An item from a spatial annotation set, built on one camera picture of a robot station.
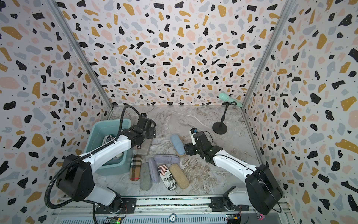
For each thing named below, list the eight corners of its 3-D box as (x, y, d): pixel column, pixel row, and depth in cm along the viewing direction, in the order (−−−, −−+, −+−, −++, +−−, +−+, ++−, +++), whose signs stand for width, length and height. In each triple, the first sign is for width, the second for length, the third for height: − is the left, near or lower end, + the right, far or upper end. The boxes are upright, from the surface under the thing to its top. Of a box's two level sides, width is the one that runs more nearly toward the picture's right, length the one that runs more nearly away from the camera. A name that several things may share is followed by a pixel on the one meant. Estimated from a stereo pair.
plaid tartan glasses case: (130, 182, 83) (128, 180, 80) (132, 157, 93) (131, 155, 90) (140, 180, 83) (138, 179, 81) (141, 156, 93) (140, 154, 91)
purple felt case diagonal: (154, 184, 82) (152, 181, 78) (149, 162, 91) (147, 159, 86) (161, 181, 83) (160, 178, 79) (155, 160, 92) (154, 156, 88)
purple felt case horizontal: (154, 164, 91) (153, 160, 86) (155, 159, 93) (154, 155, 88) (178, 164, 91) (178, 160, 86) (179, 159, 93) (178, 155, 88)
